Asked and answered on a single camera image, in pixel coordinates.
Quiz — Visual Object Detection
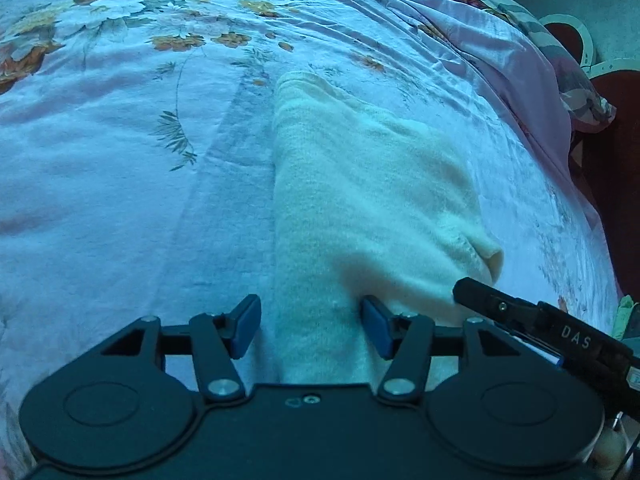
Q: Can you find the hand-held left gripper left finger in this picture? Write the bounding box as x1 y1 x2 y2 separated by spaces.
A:
101 293 262 403

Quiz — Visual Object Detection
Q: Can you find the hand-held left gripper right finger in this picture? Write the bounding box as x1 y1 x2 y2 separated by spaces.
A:
360 294 526 406

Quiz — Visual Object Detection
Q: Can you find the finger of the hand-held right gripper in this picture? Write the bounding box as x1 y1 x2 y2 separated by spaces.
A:
452 276 542 334

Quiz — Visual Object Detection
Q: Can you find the white knit sweater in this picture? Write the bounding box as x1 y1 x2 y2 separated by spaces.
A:
271 70 505 386

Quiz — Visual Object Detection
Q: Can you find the green cloth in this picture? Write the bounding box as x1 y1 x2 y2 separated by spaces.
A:
612 294 640 342

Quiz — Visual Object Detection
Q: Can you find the floral bed sheet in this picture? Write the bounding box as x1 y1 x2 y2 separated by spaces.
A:
0 0 626 480

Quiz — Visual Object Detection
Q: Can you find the colourful floral pillow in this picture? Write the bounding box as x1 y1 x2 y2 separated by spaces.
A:
410 0 617 134

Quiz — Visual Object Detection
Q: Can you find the pink quilt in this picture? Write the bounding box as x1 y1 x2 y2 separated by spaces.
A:
360 0 603 228

